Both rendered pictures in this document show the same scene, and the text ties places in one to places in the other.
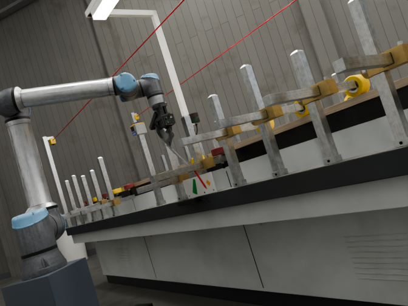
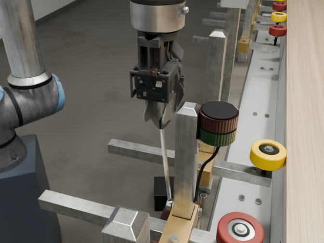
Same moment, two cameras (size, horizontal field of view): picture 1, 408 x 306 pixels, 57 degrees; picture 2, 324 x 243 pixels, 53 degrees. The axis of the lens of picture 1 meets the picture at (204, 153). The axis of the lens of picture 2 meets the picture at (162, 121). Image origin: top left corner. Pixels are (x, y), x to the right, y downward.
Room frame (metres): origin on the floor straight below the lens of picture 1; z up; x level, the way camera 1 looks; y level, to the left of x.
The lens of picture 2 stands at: (1.59, -0.30, 1.37)
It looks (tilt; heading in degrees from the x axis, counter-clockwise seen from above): 33 degrees down; 55
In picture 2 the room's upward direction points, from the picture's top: straight up
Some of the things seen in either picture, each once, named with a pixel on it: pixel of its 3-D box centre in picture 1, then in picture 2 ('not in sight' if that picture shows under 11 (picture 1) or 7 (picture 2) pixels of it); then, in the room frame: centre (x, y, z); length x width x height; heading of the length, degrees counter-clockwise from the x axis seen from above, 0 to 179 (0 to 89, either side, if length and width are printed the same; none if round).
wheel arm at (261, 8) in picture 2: not in sight; (248, 7); (3.42, 1.25, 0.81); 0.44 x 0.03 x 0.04; 127
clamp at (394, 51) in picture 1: (385, 62); not in sight; (1.07, -0.58, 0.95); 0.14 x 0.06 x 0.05; 37
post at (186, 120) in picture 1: (198, 160); (183, 209); (1.88, 0.04, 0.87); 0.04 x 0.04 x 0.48; 37
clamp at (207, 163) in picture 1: (203, 164); (182, 228); (1.87, 0.02, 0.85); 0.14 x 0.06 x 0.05; 37
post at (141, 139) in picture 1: (150, 169); (225, 79); (2.29, 0.34, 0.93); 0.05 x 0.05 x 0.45; 37
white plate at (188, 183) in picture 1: (198, 186); not in sight; (1.89, 0.07, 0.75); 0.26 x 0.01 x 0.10; 37
